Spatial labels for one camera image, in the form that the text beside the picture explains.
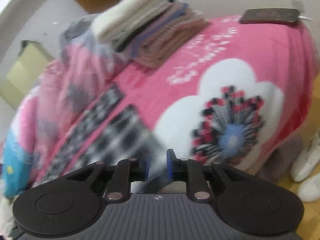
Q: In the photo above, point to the white shoe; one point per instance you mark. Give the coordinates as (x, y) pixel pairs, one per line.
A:
(305, 162)
(311, 188)

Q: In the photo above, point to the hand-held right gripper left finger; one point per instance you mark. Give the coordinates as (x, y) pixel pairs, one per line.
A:
(146, 165)

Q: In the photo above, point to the cream wardrobe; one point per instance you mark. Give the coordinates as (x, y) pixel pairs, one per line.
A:
(22, 72)

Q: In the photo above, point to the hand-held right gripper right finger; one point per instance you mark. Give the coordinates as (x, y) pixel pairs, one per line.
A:
(170, 165)

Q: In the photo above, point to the pink grey quilt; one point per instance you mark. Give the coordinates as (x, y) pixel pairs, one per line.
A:
(75, 67)

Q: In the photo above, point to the pink floral blanket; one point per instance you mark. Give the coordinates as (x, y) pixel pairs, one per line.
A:
(175, 80)

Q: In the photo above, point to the small white object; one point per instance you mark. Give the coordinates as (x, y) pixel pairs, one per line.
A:
(297, 6)

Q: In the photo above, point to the teal pink striped duvet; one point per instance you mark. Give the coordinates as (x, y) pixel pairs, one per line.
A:
(15, 160)

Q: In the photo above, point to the stack of folded clothes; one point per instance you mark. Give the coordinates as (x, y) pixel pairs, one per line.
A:
(150, 30)

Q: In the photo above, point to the black white plaid pants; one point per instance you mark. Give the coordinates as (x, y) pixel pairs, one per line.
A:
(112, 135)

